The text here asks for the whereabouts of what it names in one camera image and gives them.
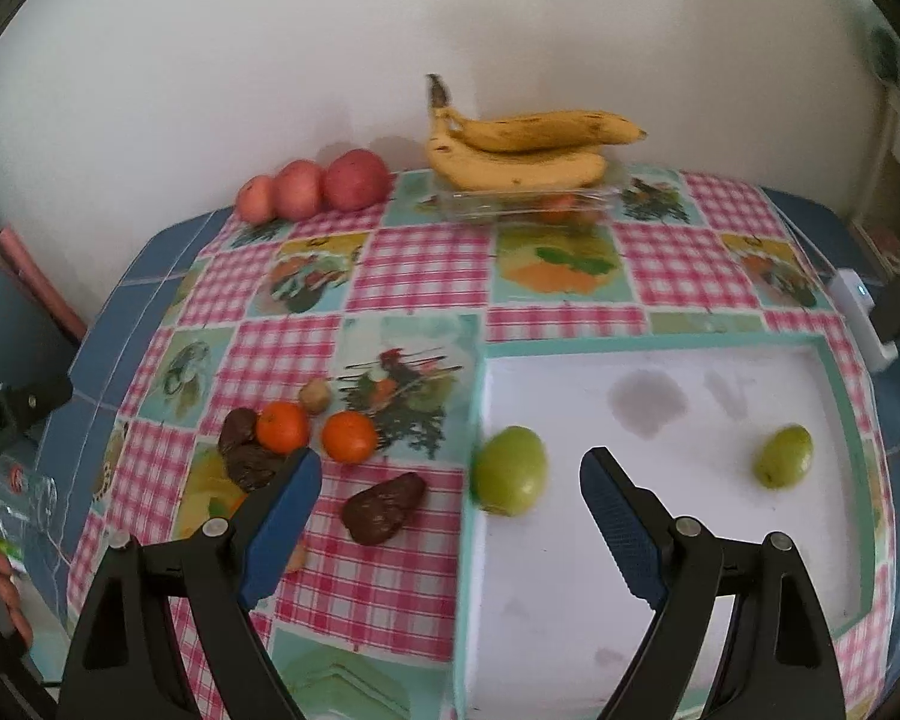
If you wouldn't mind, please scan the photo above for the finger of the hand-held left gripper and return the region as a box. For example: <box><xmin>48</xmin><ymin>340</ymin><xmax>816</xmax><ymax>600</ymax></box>
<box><xmin>0</xmin><ymin>375</ymin><xmax>74</xmax><ymax>458</ymax></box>

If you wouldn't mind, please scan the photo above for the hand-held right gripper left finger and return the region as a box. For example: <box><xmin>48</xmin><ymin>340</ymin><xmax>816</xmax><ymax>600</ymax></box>
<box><xmin>56</xmin><ymin>448</ymin><xmax>323</xmax><ymax>720</ymax></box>

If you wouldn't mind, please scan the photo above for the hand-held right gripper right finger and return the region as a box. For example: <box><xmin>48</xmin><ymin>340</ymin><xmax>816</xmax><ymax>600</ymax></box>
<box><xmin>580</xmin><ymin>447</ymin><xmax>847</xmax><ymax>720</ymax></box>

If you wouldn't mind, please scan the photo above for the large brown dried date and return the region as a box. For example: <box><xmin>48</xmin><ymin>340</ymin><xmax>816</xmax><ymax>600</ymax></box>
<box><xmin>343</xmin><ymin>472</ymin><xmax>427</xmax><ymax>545</ymax></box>

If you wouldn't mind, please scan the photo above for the orange tangerine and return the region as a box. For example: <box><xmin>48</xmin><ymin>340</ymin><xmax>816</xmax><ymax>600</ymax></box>
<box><xmin>256</xmin><ymin>401</ymin><xmax>312</xmax><ymax>455</ymax></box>
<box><xmin>322</xmin><ymin>411</ymin><xmax>380</xmax><ymax>464</ymax></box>

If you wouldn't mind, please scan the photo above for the white tray with teal rim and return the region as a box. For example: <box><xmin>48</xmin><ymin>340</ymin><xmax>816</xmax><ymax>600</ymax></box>
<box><xmin>454</xmin><ymin>334</ymin><xmax>882</xmax><ymax>720</ymax></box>

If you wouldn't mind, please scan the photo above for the small brown dried date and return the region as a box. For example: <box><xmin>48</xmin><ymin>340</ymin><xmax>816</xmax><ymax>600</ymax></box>
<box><xmin>218</xmin><ymin>408</ymin><xmax>260</xmax><ymax>455</ymax></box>

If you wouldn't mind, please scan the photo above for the large green jujube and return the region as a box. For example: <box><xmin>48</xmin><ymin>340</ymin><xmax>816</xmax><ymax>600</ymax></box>
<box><xmin>470</xmin><ymin>426</ymin><xmax>549</xmax><ymax>517</ymax></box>

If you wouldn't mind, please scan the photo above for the small green jujube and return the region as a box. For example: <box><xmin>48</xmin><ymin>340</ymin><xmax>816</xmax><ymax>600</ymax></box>
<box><xmin>754</xmin><ymin>425</ymin><xmax>815</xmax><ymax>488</ymax></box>

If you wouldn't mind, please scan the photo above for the pink checked fruit-print tablecloth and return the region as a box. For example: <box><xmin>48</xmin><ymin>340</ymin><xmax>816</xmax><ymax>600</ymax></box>
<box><xmin>64</xmin><ymin>165</ymin><xmax>900</xmax><ymax>720</ymax></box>

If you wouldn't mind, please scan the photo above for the small red apple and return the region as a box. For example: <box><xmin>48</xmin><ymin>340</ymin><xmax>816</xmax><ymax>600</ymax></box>
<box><xmin>235</xmin><ymin>175</ymin><xmax>277</xmax><ymax>224</ymax></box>

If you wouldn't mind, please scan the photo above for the white charger box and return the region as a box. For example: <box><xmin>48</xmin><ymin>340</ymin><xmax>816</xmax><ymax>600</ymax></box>
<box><xmin>829</xmin><ymin>268</ymin><xmax>900</xmax><ymax>374</ymax></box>

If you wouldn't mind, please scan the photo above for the small orange fruit in container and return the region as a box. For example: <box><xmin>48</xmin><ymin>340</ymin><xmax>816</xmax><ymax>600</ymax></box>
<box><xmin>536</xmin><ymin>195</ymin><xmax>597</xmax><ymax>226</ymax></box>

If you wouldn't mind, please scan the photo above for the medium red apple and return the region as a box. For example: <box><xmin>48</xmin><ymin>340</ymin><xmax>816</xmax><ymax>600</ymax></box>
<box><xmin>270</xmin><ymin>160</ymin><xmax>325</xmax><ymax>220</ymax></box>

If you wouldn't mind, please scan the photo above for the large red apple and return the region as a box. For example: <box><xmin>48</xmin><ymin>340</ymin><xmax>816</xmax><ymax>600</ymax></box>
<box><xmin>322</xmin><ymin>149</ymin><xmax>392</xmax><ymax>212</ymax></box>

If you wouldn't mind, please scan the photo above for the clear plastic container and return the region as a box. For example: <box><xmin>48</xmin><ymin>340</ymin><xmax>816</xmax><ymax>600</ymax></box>
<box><xmin>435</xmin><ymin>161</ymin><xmax>631</xmax><ymax>226</ymax></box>

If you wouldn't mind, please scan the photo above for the white shelf unit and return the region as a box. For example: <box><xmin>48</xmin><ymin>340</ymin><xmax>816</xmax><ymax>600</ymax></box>
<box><xmin>844</xmin><ymin>7</ymin><xmax>900</xmax><ymax>256</ymax></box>

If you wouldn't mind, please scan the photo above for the pink chair frame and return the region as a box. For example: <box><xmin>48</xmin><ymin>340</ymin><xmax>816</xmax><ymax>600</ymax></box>
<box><xmin>0</xmin><ymin>229</ymin><xmax>91</xmax><ymax>342</ymax></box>

